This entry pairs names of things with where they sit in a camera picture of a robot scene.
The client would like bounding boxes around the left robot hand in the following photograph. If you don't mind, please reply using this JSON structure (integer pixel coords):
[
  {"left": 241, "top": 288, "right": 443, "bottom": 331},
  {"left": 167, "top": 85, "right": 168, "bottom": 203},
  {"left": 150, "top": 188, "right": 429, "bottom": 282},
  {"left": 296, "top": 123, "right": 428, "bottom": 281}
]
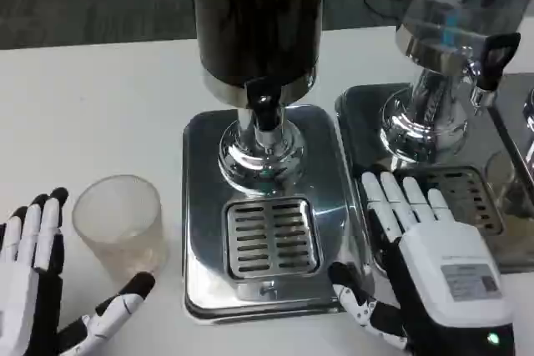
[{"left": 0, "top": 187, "right": 156, "bottom": 356}]

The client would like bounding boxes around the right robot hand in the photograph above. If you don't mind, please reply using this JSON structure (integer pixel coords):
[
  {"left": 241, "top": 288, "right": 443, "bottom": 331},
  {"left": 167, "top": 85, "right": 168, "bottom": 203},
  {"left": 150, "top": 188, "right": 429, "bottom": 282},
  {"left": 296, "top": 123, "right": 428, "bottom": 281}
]
[{"left": 328, "top": 171, "right": 515, "bottom": 356}]

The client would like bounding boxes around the slotted steel drip grid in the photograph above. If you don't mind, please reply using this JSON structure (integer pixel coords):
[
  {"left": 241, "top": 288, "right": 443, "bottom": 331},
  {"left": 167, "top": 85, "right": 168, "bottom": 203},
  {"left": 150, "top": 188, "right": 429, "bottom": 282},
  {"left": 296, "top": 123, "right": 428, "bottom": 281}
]
[
  {"left": 224, "top": 196, "right": 325, "bottom": 281},
  {"left": 390, "top": 166, "right": 506, "bottom": 237}
]

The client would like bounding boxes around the steel drip tray base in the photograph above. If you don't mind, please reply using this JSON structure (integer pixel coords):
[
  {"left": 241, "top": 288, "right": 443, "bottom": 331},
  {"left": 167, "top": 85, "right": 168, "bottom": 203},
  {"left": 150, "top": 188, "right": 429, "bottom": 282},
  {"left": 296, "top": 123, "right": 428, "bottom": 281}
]
[
  {"left": 333, "top": 72, "right": 534, "bottom": 274},
  {"left": 182, "top": 103, "right": 368, "bottom": 320}
]

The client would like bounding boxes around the clear ribbed glass cup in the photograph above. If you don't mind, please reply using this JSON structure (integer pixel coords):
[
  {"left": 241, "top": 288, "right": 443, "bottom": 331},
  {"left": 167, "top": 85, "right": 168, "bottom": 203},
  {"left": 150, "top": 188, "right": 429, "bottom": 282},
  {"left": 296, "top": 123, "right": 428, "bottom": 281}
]
[{"left": 71, "top": 174, "right": 169, "bottom": 283}]

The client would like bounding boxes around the clear drink dispenser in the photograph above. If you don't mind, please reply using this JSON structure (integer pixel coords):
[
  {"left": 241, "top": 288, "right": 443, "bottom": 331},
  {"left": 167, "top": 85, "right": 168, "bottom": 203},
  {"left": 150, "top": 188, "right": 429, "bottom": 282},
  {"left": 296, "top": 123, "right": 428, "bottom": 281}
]
[{"left": 380, "top": 0, "right": 534, "bottom": 167}]

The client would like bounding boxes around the black dispenser tap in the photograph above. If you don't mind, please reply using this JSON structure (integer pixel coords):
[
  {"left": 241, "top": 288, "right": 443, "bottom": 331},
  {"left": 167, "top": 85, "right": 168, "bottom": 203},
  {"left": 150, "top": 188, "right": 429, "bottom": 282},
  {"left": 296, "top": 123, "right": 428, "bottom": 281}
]
[{"left": 244, "top": 77, "right": 285, "bottom": 133}]

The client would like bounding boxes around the dark drink dispenser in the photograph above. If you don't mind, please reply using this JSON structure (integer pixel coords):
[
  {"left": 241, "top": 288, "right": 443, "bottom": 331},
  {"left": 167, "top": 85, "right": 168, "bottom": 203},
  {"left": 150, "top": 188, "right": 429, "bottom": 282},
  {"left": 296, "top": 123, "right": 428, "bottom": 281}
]
[{"left": 189, "top": 0, "right": 327, "bottom": 198}]

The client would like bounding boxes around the black-handled dispenser tap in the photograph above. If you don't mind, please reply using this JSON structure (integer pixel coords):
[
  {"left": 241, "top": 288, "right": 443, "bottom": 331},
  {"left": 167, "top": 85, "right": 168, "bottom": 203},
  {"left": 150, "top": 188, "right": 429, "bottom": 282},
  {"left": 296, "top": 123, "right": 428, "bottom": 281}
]
[{"left": 466, "top": 32, "right": 522, "bottom": 112}]

